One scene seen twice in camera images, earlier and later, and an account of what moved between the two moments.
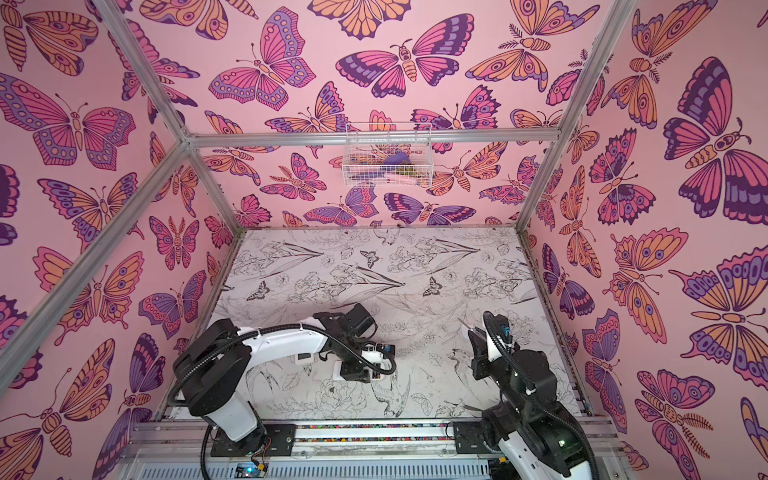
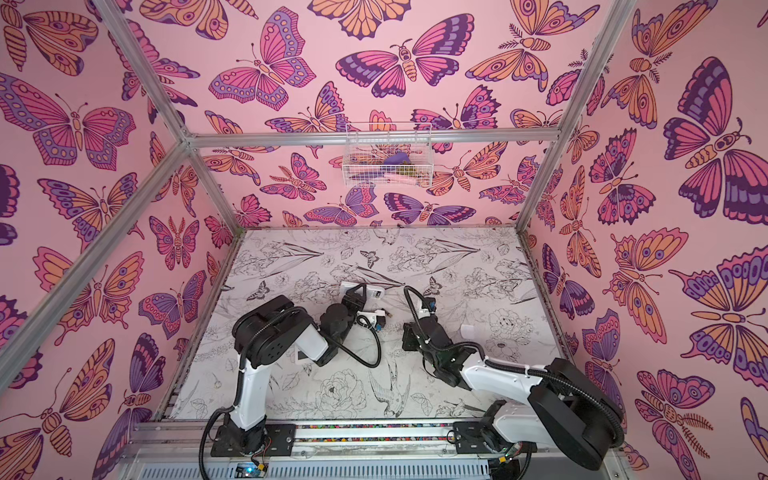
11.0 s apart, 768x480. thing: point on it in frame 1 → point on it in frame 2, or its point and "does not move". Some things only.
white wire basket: [388, 155] does not move
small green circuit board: [250, 470] does not move
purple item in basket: [398, 158] does not move
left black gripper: [357, 373] → [354, 299]
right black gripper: [480, 352] → [411, 336]
